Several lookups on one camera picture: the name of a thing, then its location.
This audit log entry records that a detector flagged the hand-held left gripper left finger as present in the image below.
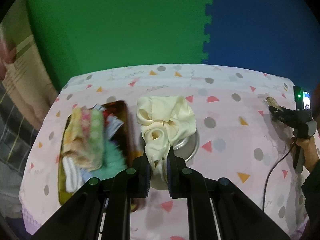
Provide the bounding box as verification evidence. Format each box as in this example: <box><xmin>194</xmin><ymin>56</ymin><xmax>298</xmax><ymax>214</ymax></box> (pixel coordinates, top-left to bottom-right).
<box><xmin>30</xmin><ymin>152</ymin><xmax>152</xmax><ymax>240</ymax></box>

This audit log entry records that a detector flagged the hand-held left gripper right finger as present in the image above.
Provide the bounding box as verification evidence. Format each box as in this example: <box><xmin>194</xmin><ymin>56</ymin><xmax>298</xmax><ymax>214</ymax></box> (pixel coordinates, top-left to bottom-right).
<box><xmin>165</xmin><ymin>148</ymin><xmax>292</xmax><ymax>240</ymax></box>

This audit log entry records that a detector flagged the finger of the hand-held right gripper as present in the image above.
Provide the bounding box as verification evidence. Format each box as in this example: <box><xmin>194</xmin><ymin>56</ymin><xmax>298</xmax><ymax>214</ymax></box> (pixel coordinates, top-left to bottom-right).
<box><xmin>268</xmin><ymin>104</ymin><xmax>285</xmax><ymax>123</ymax></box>

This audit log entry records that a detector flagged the small tan cloth piece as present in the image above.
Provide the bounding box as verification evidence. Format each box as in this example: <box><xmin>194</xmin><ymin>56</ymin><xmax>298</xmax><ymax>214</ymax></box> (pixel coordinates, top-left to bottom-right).
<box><xmin>264</xmin><ymin>95</ymin><xmax>278</xmax><ymax>109</ymax></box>

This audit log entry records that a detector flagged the mint green fluffy cloth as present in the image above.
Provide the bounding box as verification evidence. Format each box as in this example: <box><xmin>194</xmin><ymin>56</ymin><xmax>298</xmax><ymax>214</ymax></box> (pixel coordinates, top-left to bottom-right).
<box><xmin>92</xmin><ymin>140</ymin><xmax>127</xmax><ymax>180</ymax></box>

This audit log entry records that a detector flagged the stainless steel bowl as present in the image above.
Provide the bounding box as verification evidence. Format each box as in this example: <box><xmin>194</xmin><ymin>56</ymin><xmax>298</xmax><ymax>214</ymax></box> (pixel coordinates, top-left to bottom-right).
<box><xmin>139</xmin><ymin>127</ymin><xmax>200</xmax><ymax>167</ymax></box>

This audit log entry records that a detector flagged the gold metal tin box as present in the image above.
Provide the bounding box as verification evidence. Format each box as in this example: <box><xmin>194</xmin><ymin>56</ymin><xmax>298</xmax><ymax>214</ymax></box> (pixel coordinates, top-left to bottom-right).
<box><xmin>57</xmin><ymin>100</ymin><xmax>140</xmax><ymax>213</ymax></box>

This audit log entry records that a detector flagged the cream satin scrunchie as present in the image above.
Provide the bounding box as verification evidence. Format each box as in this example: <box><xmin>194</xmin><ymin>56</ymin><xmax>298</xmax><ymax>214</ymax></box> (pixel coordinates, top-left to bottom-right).
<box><xmin>136</xmin><ymin>95</ymin><xmax>196</xmax><ymax>189</ymax></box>

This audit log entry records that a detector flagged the white printed cloth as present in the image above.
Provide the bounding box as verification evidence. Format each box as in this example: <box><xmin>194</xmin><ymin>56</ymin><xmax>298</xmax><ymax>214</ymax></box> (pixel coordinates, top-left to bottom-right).
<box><xmin>109</xmin><ymin>117</ymin><xmax>125</xmax><ymax>140</ymax></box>

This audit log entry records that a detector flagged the beige cloth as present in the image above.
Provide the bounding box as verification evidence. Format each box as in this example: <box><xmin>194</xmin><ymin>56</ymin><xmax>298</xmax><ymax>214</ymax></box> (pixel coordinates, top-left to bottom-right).
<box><xmin>61</xmin><ymin>107</ymin><xmax>105</xmax><ymax>173</ymax></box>

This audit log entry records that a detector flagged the person's right forearm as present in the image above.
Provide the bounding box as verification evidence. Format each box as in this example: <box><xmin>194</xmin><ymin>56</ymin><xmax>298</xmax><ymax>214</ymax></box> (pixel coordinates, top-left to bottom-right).
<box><xmin>301</xmin><ymin>160</ymin><xmax>320</xmax><ymax>240</ymax></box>

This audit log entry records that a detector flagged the person's right hand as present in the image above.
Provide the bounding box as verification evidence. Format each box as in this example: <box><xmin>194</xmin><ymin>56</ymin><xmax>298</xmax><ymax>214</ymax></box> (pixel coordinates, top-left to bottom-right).
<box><xmin>286</xmin><ymin>136</ymin><xmax>320</xmax><ymax>174</ymax></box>

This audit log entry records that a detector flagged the pink patterned tablecloth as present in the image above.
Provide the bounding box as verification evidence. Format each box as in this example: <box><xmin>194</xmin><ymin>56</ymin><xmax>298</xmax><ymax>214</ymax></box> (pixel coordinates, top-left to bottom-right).
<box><xmin>19</xmin><ymin>64</ymin><xmax>310</xmax><ymax>240</ymax></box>

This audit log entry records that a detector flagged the blue foam mat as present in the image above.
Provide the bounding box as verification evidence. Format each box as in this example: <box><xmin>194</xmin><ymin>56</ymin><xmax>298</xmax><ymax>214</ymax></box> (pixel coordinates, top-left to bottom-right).
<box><xmin>201</xmin><ymin>0</ymin><xmax>320</xmax><ymax>100</ymax></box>

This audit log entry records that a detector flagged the grey plaid cloth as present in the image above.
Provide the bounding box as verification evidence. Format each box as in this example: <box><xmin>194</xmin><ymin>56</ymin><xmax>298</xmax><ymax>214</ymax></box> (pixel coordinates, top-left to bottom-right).
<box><xmin>0</xmin><ymin>82</ymin><xmax>40</xmax><ymax>205</ymax></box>

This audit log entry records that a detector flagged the green foam mat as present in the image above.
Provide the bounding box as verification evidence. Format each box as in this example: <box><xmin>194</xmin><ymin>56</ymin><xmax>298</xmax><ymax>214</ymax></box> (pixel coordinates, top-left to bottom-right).
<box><xmin>25</xmin><ymin>0</ymin><xmax>213</xmax><ymax>90</ymax></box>

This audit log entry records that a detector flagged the black cable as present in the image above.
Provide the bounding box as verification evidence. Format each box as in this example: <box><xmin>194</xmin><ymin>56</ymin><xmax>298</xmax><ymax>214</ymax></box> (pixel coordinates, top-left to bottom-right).
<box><xmin>261</xmin><ymin>142</ymin><xmax>295</xmax><ymax>210</ymax></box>

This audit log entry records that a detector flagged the wall poster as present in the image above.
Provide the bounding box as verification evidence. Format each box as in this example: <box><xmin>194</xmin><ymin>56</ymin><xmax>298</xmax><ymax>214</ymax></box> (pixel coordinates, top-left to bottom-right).
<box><xmin>0</xmin><ymin>0</ymin><xmax>59</xmax><ymax>130</ymax></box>

